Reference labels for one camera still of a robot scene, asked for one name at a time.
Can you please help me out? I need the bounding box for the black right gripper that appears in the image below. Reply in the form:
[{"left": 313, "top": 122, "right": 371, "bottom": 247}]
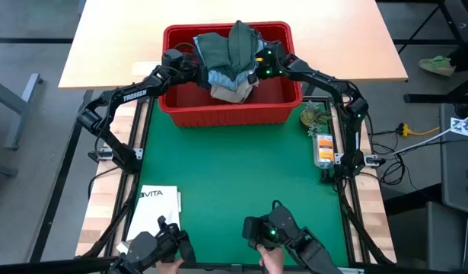
[{"left": 248, "top": 40, "right": 290, "bottom": 85}]

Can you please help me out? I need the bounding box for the light blue denim garment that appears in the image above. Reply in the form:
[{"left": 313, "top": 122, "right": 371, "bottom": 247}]
[{"left": 193, "top": 35, "right": 266, "bottom": 92}]

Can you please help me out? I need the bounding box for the dark green garment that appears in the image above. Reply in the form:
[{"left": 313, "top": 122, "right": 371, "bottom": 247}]
[{"left": 195, "top": 19, "right": 262, "bottom": 81}]

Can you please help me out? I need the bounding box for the tan garment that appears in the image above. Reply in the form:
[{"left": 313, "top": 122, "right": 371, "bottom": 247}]
[{"left": 209, "top": 78, "right": 255, "bottom": 104}]

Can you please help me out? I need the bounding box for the red plastic laundry bin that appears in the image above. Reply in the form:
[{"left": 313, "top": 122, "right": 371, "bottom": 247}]
[{"left": 158, "top": 21, "right": 305, "bottom": 129}]

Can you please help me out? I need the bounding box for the white paper strip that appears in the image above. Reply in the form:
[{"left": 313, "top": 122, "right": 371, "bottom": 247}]
[{"left": 132, "top": 61, "right": 163, "bottom": 76}]

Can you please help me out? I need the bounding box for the small potted artificial plant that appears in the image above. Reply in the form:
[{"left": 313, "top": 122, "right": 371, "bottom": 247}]
[{"left": 300, "top": 100, "right": 333, "bottom": 137}]

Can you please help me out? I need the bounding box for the light wooden table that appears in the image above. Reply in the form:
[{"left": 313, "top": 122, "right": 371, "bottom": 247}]
[{"left": 58, "top": 0, "right": 409, "bottom": 91}]

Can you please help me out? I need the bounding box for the clear box with orange label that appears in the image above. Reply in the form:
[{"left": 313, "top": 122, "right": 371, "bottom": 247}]
[{"left": 312, "top": 133, "right": 336, "bottom": 169}]

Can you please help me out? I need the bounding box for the green table mat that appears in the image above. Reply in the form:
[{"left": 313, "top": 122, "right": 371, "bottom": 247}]
[{"left": 136, "top": 97, "right": 349, "bottom": 267}]

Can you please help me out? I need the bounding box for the white cloth tote bag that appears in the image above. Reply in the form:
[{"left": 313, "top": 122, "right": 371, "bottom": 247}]
[{"left": 121, "top": 185, "right": 183, "bottom": 254}]

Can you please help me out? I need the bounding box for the yellow power plug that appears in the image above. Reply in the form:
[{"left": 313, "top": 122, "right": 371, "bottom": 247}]
[{"left": 399, "top": 123, "right": 441, "bottom": 137}]

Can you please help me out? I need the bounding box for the grey metal desk leg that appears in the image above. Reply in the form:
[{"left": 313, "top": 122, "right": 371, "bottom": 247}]
[{"left": 0, "top": 73, "right": 44, "bottom": 151}]

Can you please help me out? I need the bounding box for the person's leg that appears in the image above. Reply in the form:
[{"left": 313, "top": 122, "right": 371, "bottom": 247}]
[{"left": 448, "top": 40, "right": 468, "bottom": 73}]

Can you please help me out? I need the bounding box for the person's hand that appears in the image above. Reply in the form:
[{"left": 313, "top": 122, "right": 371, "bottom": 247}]
[
  {"left": 155, "top": 257, "right": 186, "bottom": 274},
  {"left": 256, "top": 244, "right": 286, "bottom": 274}
]

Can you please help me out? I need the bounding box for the white printed paper tag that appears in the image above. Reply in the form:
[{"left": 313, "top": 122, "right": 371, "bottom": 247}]
[{"left": 449, "top": 116, "right": 468, "bottom": 140}]

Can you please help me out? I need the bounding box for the grey cabinet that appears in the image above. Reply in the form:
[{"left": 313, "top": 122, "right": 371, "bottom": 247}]
[{"left": 438, "top": 102, "right": 468, "bottom": 216}]

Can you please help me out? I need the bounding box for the black aluminium frame rail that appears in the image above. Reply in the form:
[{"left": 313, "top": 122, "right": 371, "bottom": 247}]
[
  {"left": 327, "top": 97, "right": 395, "bottom": 266},
  {"left": 136, "top": 92, "right": 345, "bottom": 110},
  {"left": 81, "top": 93, "right": 158, "bottom": 260}
]

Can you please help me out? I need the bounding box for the silver metal bracket plate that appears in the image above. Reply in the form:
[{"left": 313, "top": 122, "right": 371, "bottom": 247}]
[
  {"left": 334, "top": 152, "right": 387, "bottom": 167},
  {"left": 88, "top": 147, "right": 144, "bottom": 161}
]

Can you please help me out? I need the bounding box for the bundle of black cables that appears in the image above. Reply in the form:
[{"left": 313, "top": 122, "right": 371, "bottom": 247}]
[{"left": 370, "top": 140, "right": 412, "bottom": 187}]

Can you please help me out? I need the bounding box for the black front frame bar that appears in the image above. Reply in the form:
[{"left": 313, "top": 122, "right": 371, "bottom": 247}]
[{"left": 0, "top": 256, "right": 468, "bottom": 274}]

